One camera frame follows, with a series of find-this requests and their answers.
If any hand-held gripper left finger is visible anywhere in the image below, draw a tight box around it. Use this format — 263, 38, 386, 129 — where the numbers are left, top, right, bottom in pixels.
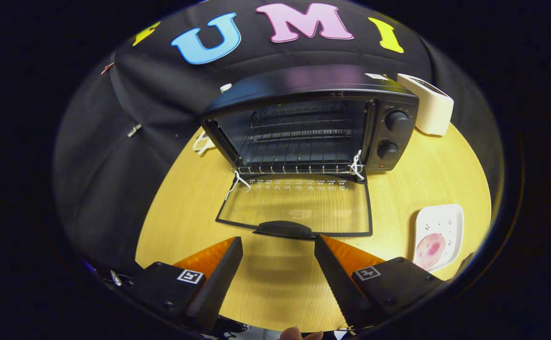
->
123, 236, 244, 333

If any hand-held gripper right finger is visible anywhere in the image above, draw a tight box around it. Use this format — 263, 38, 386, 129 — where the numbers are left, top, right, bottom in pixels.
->
314, 234, 446, 331

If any pink ham slice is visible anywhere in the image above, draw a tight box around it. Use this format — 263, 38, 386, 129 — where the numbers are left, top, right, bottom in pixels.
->
415, 232, 447, 270

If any white cherry-print food plate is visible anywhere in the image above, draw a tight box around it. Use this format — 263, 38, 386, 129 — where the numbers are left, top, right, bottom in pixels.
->
412, 204, 465, 273

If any black toaster oven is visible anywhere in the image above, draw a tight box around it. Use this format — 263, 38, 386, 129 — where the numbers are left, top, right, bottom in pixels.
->
201, 64, 420, 241

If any cream white toaster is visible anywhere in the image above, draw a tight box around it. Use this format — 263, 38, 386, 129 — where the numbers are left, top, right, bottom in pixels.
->
397, 73, 455, 137

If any divided snack dish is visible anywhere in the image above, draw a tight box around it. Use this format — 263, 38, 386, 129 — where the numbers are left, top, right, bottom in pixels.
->
193, 131, 217, 156

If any black backdrop cloth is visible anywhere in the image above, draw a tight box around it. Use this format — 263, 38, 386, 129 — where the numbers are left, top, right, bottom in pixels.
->
53, 0, 505, 274

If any white string tie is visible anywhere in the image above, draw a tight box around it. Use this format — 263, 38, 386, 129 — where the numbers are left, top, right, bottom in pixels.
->
349, 150, 366, 181
226, 171, 252, 201

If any wire oven rack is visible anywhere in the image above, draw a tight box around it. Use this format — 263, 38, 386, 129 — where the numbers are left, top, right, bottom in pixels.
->
235, 102, 368, 175

